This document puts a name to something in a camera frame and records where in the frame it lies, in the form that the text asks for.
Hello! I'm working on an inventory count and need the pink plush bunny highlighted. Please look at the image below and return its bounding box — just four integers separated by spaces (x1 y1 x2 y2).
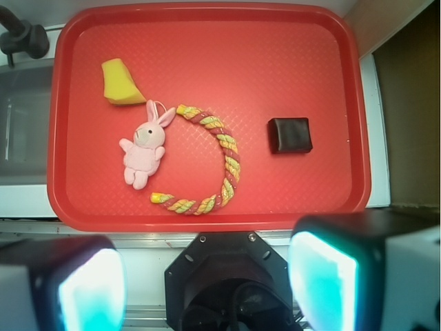
119 100 176 190

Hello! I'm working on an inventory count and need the dark brown square cushion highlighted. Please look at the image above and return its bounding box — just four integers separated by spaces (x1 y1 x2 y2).
267 117 313 154

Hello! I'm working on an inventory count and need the yellow sponge piece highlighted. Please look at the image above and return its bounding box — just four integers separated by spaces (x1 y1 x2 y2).
101 58 147 106

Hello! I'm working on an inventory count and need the stainless steel sink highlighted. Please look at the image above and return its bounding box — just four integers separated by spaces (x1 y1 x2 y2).
1 64 53 185

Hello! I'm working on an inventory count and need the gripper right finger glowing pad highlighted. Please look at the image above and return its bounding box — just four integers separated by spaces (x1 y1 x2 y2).
288 210 440 330

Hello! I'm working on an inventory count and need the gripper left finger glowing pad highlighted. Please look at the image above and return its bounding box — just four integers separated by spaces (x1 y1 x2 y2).
1 235 127 330

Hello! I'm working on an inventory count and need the black octagonal mount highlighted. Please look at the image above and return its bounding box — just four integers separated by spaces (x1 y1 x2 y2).
164 232 301 330

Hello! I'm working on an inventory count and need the red plastic tray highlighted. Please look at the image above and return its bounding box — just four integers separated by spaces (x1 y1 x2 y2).
47 3 371 232

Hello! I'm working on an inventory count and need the multicolored twisted rope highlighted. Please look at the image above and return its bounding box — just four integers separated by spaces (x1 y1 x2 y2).
150 104 240 216

